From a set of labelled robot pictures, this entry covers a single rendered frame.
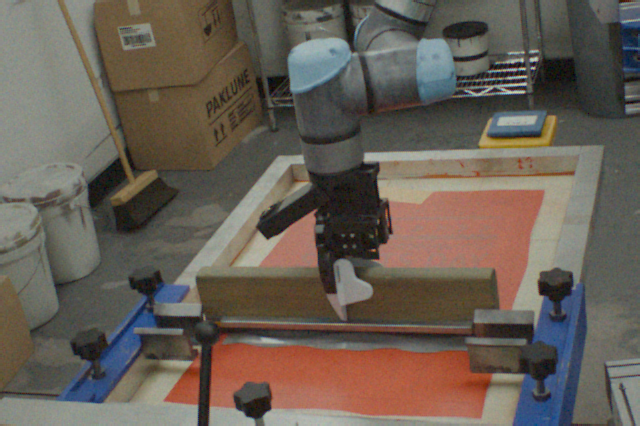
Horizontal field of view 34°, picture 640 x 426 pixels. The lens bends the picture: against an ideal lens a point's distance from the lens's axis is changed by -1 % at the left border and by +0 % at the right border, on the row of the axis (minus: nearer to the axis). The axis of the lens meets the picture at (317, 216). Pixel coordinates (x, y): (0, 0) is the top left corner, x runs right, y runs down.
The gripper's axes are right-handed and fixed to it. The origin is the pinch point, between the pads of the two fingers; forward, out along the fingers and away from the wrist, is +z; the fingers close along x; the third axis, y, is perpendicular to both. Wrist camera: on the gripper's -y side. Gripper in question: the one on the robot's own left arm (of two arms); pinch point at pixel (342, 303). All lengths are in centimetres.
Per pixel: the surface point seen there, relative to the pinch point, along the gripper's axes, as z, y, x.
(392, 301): -1.4, 7.4, -1.5
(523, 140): 5, 15, 65
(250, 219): 2.2, -24.8, 28.7
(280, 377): 5.1, -6.1, -10.2
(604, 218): 99, 15, 220
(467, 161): 1.6, 7.5, 49.3
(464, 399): 4.8, 18.3, -13.0
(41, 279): 86, -164, 148
